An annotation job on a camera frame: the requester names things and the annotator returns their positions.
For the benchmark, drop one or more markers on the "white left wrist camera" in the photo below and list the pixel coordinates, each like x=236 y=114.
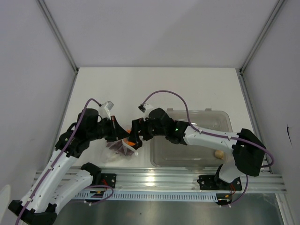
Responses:
x=105 y=110

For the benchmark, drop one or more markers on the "clear zip top bag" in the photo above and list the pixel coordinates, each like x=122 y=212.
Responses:
x=109 y=156

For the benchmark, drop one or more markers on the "red grape bunch toy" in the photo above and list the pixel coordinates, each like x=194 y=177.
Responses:
x=118 y=148

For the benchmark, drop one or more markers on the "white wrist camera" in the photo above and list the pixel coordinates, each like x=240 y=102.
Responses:
x=105 y=110
x=146 y=109

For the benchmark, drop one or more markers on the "white slotted cable duct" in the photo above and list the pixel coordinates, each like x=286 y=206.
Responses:
x=148 y=196

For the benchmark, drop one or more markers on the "clear plastic food container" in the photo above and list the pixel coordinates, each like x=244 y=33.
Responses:
x=207 y=132

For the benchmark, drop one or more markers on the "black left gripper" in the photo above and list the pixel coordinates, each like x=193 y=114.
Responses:
x=117 y=131

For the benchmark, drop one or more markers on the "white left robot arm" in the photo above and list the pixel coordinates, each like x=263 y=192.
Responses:
x=45 y=199

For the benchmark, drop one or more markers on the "orange fruit toy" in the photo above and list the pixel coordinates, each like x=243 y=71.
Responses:
x=127 y=141

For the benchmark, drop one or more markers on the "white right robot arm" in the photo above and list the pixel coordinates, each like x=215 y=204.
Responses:
x=247 y=150

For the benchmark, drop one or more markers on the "right aluminium frame post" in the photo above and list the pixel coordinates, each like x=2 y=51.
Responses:
x=263 y=34

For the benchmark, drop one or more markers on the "aluminium frame post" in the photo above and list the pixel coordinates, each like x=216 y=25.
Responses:
x=57 y=34
x=263 y=34

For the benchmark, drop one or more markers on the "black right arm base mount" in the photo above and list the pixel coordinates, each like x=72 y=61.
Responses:
x=208 y=182

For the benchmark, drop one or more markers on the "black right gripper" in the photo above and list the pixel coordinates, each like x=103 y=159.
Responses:
x=139 y=125

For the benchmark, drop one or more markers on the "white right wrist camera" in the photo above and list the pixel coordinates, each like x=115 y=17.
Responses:
x=146 y=109

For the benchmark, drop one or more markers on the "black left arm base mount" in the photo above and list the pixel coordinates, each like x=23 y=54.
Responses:
x=108 y=179

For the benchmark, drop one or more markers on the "left aluminium frame post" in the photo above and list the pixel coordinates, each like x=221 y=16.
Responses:
x=57 y=34

